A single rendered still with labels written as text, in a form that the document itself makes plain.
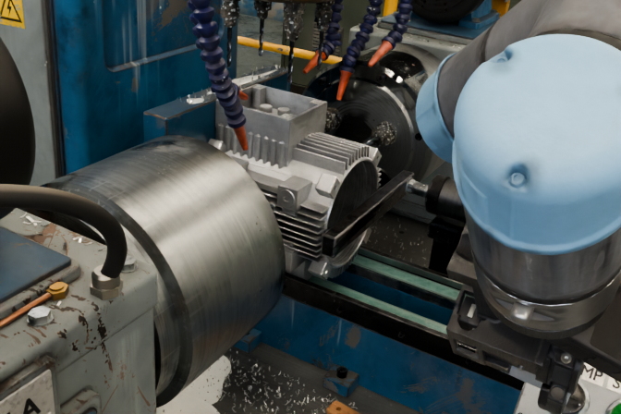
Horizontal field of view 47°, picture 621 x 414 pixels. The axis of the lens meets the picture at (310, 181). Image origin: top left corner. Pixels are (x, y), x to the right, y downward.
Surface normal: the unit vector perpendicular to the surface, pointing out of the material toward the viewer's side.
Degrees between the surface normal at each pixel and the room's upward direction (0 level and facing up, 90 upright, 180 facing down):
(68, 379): 89
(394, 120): 90
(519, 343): 40
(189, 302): 69
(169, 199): 28
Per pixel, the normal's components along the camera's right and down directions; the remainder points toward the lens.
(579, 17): -0.50, -0.57
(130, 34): 0.86, 0.27
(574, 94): -0.26, -0.49
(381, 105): -0.51, 0.33
